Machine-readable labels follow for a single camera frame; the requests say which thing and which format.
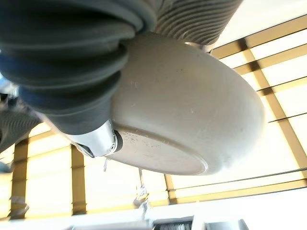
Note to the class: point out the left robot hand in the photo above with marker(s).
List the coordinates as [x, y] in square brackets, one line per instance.
[13, 127]

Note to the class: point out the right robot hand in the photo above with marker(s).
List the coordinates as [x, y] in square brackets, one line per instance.
[62, 60]

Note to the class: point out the beige round plate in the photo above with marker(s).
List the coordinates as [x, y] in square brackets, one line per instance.
[182, 105]

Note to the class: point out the chrome faucet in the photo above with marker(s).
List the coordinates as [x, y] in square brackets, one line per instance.
[142, 191]

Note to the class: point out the steel sink basin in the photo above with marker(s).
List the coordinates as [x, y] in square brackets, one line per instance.
[172, 224]

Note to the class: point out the golden wooden window frame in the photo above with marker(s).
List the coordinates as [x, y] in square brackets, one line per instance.
[78, 179]

